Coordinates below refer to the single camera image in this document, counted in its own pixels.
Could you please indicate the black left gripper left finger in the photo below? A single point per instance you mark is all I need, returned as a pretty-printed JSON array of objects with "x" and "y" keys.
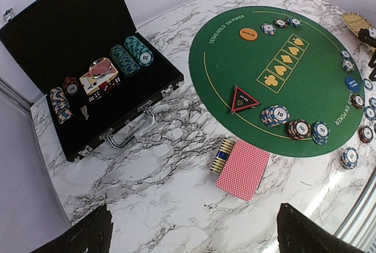
[{"x": 91, "y": 234}]

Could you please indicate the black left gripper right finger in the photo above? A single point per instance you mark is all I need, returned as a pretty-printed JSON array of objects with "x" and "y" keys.
[{"x": 297, "y": 233}]

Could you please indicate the teal chip mat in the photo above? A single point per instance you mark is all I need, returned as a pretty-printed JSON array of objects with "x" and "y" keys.
[
  {"x": 294, "y": 22},
  {"x": 345, "y": 54}
]

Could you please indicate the teal chip one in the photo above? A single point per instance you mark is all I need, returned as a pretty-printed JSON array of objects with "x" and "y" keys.
[{"x": 367, "y": 84}]

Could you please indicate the red chips bottom mat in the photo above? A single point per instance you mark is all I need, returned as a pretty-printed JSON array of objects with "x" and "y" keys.
[{"x": 357, "y": 101}]

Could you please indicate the teal chip top mat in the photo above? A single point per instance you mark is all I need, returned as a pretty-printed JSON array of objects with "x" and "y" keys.
[{"x": 294, "y": 22}]

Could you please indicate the teal chip stack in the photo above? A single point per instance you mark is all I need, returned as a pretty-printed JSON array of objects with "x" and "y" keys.
[{"x": 369, "y": 111}]

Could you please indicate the red striped card deck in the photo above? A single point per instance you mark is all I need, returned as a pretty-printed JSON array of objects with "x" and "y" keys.
[{"x": 244, "y": 170}]

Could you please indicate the small chip top mat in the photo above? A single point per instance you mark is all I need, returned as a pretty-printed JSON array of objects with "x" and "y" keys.
[{"x": 280, "y": 23}]

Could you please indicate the white blue chip stack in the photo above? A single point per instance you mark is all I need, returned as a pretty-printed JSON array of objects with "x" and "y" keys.
[{"x": 349, "y": 158}]

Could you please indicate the red black chip stack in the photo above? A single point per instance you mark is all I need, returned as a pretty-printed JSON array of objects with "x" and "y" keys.
[{"x": 365, "y": 134}]

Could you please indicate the teal chips mat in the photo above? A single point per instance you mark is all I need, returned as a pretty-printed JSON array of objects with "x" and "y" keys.
[{"x": 320, "y": 133}]

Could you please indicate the orange dealer button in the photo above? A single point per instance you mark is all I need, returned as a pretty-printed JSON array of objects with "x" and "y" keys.
[{"x": 248, "y": 34}]

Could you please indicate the white blue chips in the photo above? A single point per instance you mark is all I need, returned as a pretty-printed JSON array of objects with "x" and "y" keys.
[{"x": 275, "y": 115}]

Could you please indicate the blue small blind button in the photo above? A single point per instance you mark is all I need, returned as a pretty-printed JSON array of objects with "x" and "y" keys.
[{"x": 352, "y": 84}]

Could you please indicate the round green poker mat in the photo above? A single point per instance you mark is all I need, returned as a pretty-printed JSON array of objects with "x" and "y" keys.
[{"x": 299, "y": 68}]

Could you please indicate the blue gold card box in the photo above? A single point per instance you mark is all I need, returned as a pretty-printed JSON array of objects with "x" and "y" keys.
[{"x": 222, "y": 155}]

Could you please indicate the beige blue chips in case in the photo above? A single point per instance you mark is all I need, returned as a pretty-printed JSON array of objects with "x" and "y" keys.
[{"x": 60, "y": 105}]

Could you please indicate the red triangle marker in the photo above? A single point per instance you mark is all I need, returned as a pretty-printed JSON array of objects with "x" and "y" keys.
[{"x": 242, "y": 101}]

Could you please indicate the red dice in case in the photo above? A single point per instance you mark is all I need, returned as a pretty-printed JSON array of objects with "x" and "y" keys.
[{"x": 104, "y": 89}]

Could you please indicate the red black chips in case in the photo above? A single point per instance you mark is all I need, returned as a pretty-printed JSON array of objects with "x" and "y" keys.
[{"x": 71, "y": 86}]

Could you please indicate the playing cards in case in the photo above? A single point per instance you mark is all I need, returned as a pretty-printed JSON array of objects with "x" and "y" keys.
[{"x": 91, "y": 84}]

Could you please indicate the teal chips in case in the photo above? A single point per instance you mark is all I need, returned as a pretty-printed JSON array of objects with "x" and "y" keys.
[{"x": 131, "y": 56}]

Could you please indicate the black poker chip case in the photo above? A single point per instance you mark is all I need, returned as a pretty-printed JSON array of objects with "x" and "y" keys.
[{"x": 97, "y": 71}]

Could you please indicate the front aluminium rail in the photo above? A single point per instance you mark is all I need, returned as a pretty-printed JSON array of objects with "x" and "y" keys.
[{"x": 358, "y": 228}]

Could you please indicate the left aluminium frame post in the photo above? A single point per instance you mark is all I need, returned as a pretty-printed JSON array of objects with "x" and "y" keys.
[{"x": 14, "y": 97}]

